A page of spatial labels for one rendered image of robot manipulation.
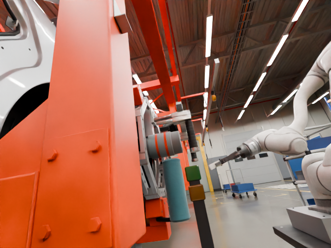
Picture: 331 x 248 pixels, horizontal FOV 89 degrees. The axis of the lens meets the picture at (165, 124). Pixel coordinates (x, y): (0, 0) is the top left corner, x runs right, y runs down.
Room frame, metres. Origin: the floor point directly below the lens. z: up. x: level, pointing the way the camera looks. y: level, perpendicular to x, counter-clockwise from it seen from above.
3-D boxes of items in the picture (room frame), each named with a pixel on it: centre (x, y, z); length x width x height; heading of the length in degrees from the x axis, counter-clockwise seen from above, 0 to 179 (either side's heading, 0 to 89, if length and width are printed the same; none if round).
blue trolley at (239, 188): (6.36, -2.25, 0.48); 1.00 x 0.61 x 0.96; 176
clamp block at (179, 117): (0.77, -0.08, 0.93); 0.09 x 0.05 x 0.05; 84
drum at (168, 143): (0.95, 0.03, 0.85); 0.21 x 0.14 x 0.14; 84
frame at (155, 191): (0.96, 0.10, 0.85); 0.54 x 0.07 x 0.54; 174
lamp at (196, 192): (0.50, -0.05, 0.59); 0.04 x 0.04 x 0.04; 84
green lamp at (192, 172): (0.50, -0.05, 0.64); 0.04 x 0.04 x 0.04; 84
